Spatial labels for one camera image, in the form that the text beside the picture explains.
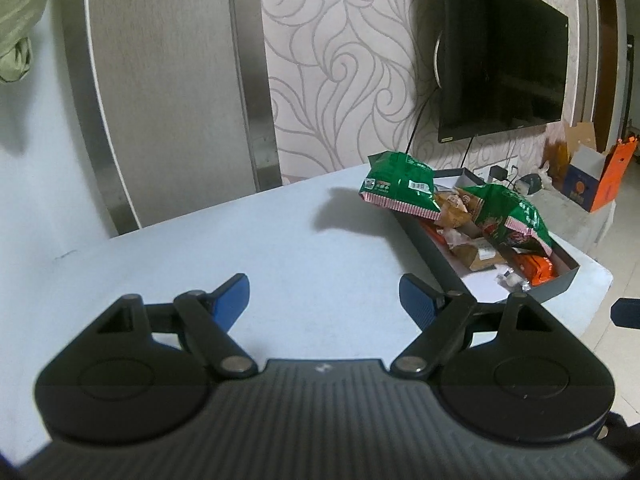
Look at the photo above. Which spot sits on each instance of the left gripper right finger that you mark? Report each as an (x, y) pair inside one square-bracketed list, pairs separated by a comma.
[(447, 321)]

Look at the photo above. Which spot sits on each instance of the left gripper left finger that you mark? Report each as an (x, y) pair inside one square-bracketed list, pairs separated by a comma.
[(206, 336)]

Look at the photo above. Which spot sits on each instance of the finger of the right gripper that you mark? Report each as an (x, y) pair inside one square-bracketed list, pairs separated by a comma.
[(625, 312)]

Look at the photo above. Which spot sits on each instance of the black white clear packet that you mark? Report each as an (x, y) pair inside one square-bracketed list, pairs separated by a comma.
[(476, 254)]

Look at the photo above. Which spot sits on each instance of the clear packet pink candy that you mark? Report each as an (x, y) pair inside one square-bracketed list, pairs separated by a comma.
[(511, 280)]

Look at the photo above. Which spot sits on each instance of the orange snack packet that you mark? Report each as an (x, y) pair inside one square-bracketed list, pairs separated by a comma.
[(536, 269)]

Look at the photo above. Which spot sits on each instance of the green snack bag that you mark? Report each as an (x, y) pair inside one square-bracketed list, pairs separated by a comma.
[(507, 217), (398, 182)]

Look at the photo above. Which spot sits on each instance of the brown yellow snack packet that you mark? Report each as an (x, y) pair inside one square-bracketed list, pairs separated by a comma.
[(453, 212)]

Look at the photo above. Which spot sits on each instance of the orange blue cardboard box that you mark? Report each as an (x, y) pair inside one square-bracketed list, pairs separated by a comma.
[(592, 179)]

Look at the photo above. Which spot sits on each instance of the black power adapter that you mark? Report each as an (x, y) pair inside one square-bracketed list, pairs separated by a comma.
[(497, 174)]

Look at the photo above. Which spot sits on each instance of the green cloth bag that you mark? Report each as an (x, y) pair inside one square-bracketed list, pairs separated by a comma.
[(18, 18)]

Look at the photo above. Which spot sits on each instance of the white wall socket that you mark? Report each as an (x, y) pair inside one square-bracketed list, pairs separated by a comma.
[(510, 163)]

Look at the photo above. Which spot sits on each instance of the grey wall panel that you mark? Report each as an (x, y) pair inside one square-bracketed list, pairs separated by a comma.
[(173, 103)]

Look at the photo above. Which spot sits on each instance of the black wall television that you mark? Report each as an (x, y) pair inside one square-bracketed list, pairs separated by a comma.
[(501, 65)]

